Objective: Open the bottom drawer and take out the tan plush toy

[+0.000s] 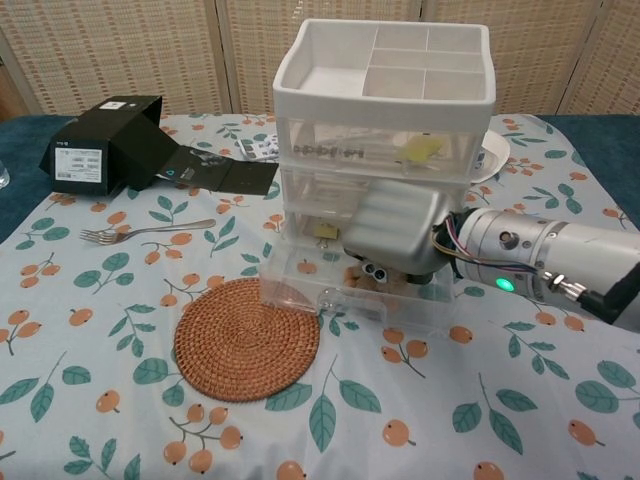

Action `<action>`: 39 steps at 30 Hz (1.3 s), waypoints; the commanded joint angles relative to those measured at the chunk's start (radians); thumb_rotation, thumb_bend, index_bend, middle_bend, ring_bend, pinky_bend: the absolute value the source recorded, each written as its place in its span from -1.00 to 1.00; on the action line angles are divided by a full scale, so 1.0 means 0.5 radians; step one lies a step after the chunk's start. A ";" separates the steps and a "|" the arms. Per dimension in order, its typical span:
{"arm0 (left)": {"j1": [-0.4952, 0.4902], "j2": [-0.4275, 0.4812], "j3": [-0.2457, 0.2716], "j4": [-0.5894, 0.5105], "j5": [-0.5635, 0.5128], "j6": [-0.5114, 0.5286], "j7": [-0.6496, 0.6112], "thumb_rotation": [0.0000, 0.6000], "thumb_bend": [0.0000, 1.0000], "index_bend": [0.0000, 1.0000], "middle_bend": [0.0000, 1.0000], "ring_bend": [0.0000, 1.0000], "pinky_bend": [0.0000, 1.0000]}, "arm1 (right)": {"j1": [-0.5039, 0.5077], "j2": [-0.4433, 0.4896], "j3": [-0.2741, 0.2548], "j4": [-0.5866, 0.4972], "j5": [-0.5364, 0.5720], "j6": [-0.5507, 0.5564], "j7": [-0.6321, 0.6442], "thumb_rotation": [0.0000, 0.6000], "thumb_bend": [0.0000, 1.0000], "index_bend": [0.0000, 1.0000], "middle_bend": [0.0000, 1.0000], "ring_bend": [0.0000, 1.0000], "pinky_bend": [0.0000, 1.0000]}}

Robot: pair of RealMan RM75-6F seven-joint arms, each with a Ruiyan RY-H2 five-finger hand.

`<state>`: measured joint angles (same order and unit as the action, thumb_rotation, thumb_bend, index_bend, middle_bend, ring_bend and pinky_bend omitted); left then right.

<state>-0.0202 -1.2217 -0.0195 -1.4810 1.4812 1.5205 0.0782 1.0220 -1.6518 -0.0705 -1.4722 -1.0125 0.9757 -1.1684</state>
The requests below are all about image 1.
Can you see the white paper plate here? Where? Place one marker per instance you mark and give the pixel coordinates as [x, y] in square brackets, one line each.
[497, 150]

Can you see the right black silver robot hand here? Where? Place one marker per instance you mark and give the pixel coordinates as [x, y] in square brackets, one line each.
[395, 230]

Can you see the floral fruit print tablecloth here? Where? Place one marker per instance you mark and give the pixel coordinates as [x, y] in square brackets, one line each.
[150, 425]

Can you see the silver metal fork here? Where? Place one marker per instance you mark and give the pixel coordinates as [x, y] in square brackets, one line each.
[150, 230]

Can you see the white plastic drawer organizer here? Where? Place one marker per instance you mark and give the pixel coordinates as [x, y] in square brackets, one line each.
[380, 102]

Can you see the woven bamboo folding screen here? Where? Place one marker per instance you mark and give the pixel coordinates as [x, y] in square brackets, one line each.
[125, 55]

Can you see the round woven rattan coaster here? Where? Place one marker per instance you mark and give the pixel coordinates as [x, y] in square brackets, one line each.
[240, 350]

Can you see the clear plastic drawer with toy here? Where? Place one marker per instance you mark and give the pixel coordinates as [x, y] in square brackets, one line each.
[420, 310]

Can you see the clear plastic water bottle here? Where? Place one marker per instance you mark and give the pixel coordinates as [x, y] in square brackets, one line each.
[3, 175]

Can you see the black unfolded cardboard insert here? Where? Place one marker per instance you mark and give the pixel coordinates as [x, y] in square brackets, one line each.
[240, 175]

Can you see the pill blister pack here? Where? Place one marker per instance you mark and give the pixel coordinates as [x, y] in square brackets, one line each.
[257, 147]

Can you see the yellow binder clip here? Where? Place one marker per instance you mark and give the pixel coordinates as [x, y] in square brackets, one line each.
[325, 231]

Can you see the yellow soft item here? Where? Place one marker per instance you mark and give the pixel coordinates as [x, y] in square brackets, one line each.
[422, 148]

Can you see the black cardboard box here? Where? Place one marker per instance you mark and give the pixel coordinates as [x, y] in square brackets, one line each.
[95, 150]

